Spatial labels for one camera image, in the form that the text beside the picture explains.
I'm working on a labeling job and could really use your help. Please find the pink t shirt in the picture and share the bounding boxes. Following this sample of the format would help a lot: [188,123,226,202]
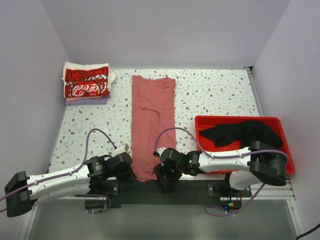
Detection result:
[131,75,176,182]

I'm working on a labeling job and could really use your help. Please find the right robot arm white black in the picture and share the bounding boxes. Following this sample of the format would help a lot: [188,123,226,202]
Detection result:
[154,141,289,197]

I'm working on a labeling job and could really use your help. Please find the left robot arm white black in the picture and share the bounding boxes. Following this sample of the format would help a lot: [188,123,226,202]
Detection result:
[1,152,133,218]

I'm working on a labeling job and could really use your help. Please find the red plastic tray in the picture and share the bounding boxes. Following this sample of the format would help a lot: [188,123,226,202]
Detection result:
[194,115,296,175]

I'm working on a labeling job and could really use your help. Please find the black t shirt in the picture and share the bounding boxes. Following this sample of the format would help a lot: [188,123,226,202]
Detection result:
[199,120,283,150]

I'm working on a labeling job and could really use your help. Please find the folded lavender shirt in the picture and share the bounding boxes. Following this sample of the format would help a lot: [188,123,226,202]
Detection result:
[65,95,110,106]

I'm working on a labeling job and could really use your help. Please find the folded light pink shirt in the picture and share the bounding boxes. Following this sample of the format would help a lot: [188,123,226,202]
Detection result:
[66,97,90,102]

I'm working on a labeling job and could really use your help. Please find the folded red print white shirt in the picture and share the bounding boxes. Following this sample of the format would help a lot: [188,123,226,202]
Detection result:
[62,62,116,99]

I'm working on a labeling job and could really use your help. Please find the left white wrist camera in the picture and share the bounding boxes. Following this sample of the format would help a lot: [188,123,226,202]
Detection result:
[112,143,130,156]

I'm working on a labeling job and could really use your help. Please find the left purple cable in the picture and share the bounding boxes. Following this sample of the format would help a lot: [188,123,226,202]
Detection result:
[0,128,118,215]

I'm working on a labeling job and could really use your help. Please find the aluminium frame rail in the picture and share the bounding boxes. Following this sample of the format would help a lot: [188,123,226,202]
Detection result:
[31,177,297,201]

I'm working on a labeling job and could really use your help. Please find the black power cable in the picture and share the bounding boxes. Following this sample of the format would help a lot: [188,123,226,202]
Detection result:
[296,223,320,240]

